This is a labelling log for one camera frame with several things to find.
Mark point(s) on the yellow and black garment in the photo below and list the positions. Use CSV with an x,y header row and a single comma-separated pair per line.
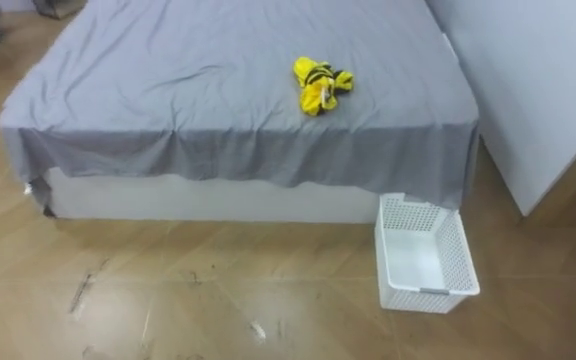
x,y
318,87

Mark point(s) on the grey bed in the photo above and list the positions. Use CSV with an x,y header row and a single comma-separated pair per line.
x,y
168,100

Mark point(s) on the white perforated plastic basket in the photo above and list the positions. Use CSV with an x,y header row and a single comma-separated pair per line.
x,y
420,260

